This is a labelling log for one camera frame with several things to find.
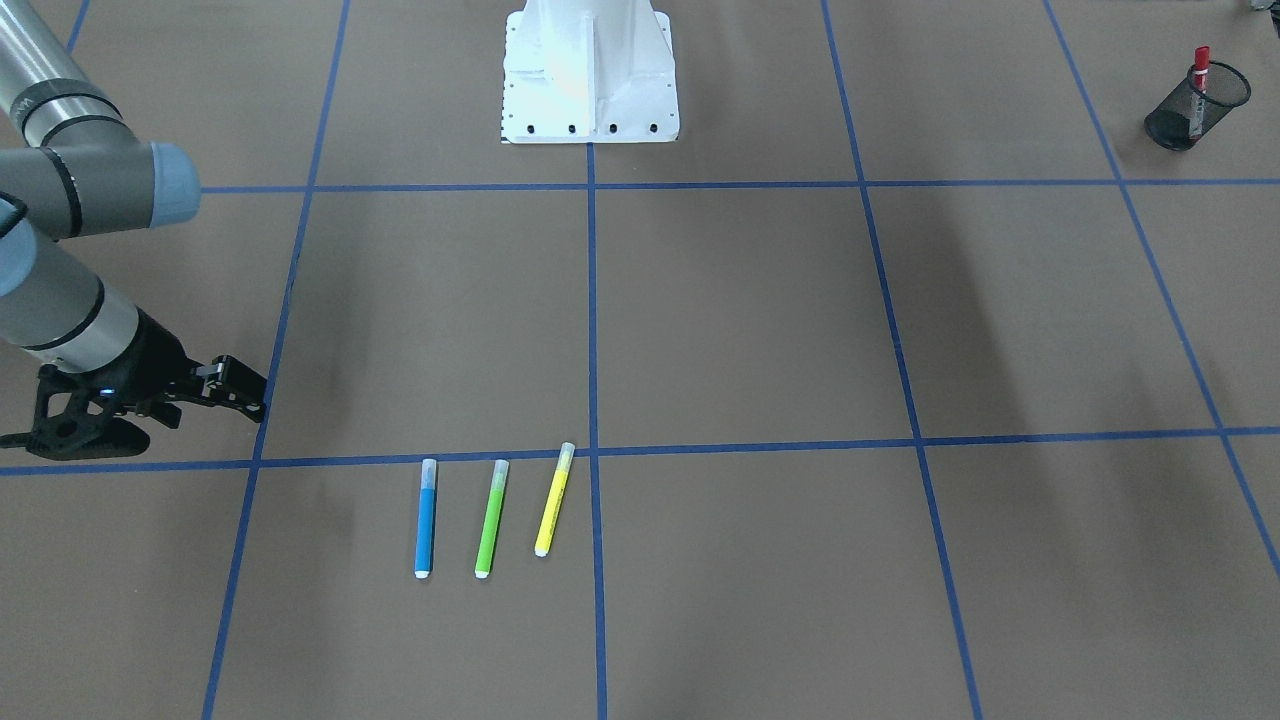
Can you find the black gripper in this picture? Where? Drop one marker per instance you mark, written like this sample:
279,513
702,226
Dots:
157,357

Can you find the blue marker pen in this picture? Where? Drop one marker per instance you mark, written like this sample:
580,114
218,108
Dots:
425,521

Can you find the red and white marker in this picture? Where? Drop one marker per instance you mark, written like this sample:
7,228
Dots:
1198,83

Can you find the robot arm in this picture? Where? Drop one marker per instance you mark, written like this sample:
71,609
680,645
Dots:
80,172

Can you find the green marker pen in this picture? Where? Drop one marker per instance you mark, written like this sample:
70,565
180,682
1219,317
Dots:
495,498

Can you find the yellow marker pen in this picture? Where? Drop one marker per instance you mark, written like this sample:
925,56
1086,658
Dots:
552,506

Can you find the black mesh pen cup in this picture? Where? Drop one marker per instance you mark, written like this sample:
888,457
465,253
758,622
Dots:
1167,124

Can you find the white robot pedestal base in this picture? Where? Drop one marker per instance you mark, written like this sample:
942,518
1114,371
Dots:
589,72

